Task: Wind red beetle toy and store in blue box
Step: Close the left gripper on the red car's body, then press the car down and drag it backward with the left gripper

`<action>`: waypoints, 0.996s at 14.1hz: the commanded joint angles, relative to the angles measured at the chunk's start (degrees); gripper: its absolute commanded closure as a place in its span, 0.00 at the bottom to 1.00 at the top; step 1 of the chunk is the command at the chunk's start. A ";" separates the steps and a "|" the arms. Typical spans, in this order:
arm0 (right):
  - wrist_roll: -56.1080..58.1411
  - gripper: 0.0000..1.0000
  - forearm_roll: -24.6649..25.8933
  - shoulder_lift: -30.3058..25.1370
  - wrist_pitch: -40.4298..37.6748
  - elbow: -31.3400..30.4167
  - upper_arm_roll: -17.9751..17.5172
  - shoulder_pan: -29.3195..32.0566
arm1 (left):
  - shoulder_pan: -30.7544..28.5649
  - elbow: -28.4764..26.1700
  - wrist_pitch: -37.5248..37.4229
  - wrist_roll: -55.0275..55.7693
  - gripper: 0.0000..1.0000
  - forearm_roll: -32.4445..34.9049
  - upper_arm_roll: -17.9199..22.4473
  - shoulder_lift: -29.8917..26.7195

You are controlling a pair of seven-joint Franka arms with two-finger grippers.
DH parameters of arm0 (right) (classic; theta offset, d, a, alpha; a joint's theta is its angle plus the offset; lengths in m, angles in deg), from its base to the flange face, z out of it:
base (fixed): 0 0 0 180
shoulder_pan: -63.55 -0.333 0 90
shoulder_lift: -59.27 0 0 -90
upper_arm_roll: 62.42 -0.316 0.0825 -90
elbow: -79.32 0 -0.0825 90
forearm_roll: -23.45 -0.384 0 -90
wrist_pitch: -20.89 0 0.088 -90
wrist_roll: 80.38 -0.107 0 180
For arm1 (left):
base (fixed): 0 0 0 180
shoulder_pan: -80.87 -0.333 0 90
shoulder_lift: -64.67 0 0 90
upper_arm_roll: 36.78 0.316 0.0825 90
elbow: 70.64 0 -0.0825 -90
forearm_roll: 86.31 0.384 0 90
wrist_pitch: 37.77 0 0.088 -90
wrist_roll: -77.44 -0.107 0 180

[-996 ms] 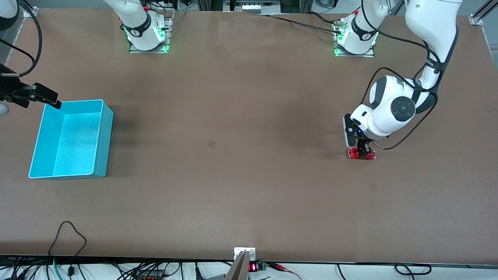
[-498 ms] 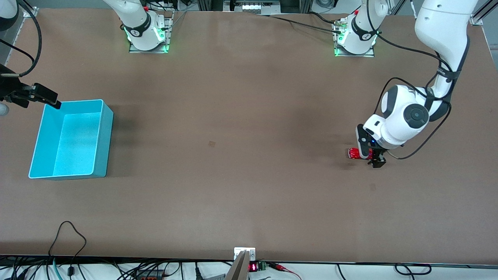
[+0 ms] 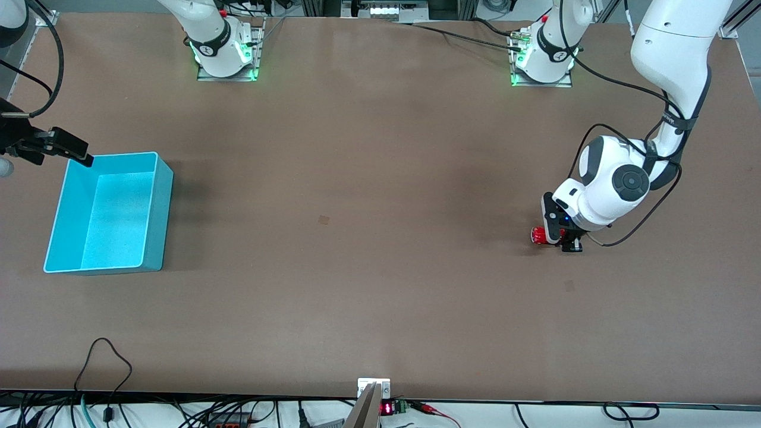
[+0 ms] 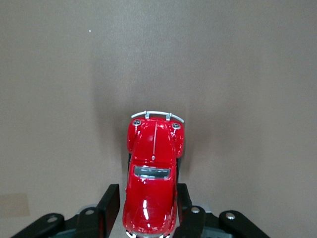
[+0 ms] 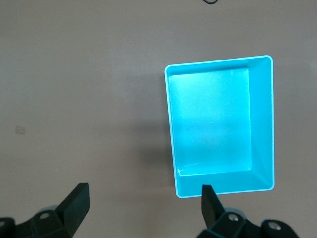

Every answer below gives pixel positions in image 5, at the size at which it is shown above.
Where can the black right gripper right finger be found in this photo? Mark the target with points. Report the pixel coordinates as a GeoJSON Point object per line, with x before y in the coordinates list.
{"type": "Point", "coordinates": [213, 215]}

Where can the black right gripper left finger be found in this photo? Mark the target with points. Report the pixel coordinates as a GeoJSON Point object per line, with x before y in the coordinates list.
{"type": "Point", "coordinates": [74, 210]}

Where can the light blue plastic box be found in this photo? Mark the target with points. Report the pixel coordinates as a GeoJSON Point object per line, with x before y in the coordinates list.
{"type": "Point", "coordinates": [210, 119]}

